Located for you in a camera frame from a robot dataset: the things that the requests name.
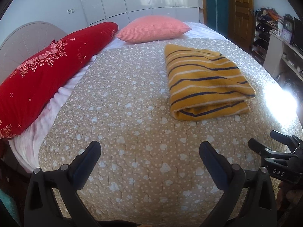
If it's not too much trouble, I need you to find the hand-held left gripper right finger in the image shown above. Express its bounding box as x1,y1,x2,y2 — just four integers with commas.
199,141,277,227

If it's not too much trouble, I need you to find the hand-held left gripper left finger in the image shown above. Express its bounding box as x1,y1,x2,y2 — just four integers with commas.
24,141,102,227

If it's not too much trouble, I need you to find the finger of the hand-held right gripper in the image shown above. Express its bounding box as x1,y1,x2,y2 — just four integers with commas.
248,138,297,165
270,130,299,147

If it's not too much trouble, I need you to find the yellow striped sweater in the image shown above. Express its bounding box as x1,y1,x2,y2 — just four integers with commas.
164,44,257,122

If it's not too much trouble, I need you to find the beige heart-print blanket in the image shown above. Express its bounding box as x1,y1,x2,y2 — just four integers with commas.
38,38,303,221

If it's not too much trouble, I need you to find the white cluttered shelf unit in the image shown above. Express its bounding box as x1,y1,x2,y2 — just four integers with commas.
251,7,303,82

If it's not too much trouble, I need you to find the teal cloth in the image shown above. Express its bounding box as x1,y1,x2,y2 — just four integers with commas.
0,190,20,227

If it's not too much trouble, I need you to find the red floral pillow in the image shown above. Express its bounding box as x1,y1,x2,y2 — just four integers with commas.
0,22,119,140

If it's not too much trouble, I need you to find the black monitor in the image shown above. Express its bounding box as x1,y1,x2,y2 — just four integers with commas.
291,17,303,49

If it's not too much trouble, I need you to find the black table clock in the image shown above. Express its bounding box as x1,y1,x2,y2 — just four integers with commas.
283,15,294,32

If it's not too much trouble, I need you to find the wooden door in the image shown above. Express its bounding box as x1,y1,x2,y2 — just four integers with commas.
228,0,255,51

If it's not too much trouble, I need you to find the grey round headboard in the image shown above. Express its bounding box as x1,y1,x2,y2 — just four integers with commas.
0,22,68,79

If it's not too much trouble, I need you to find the pink ribbed pillow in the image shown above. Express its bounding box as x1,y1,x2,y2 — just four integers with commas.
115,15,192,44

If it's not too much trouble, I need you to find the teal curtain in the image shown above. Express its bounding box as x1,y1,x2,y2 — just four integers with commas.
204,0,230,39

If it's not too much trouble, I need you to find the white glossy wardrobe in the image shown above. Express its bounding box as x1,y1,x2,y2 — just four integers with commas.
78,0,201,26

